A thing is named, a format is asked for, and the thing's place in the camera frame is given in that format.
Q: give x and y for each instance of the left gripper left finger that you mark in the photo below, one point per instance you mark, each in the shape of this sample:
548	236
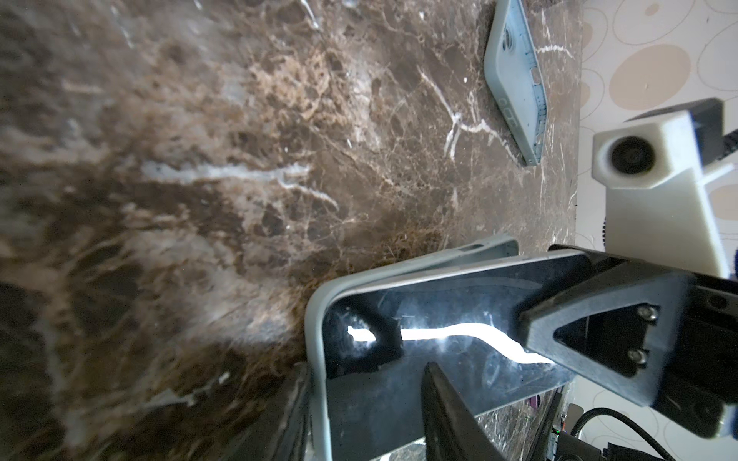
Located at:
280	433

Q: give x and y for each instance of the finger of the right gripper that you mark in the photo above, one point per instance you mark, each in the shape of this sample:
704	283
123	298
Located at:
662	339

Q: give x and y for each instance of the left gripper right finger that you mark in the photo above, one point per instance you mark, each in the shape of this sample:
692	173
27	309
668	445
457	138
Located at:
451	431

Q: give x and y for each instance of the light blue case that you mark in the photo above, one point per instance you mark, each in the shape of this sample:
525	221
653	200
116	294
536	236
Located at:
494	247
512	73

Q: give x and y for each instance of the black phone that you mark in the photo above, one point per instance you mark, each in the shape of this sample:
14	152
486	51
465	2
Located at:
379	337

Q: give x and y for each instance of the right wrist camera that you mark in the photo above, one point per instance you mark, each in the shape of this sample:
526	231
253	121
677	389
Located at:
656	168

